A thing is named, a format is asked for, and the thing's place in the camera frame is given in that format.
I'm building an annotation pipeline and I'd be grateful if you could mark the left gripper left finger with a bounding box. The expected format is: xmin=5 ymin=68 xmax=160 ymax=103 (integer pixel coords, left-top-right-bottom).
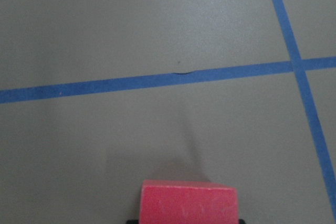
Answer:
xmin=126 ymin=219 xmax=139 ymax=224

